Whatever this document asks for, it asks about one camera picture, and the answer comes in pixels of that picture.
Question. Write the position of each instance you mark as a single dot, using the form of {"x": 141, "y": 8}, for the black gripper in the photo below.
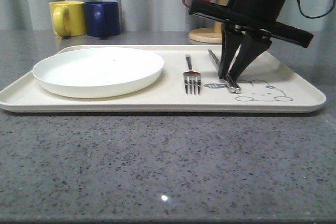
{"x": 240, "y": 48}

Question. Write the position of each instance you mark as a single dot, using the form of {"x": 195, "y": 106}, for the metal chopstick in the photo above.
{"x": 231, "y": 87}
{"x": 238, "y": 87}

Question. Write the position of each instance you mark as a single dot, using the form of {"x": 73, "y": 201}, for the metal fork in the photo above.
{"x": 192, "y": 79}

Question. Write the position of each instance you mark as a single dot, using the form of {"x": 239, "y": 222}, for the white round plate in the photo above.
{"x": 98, "y": 72}

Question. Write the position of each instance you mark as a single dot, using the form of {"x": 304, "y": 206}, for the wooden mug tree stand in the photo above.
{"x": 211, "y": 35}

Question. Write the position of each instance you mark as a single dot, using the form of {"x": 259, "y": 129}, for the cream rabbit serving tray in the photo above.
{"x": 268, "y": 86}

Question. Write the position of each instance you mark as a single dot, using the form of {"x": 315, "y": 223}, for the dark blue mug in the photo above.
{"x": 102, "y": 18}

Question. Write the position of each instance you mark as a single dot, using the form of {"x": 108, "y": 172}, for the yellow mug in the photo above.
{"x": 67, "y": 18}

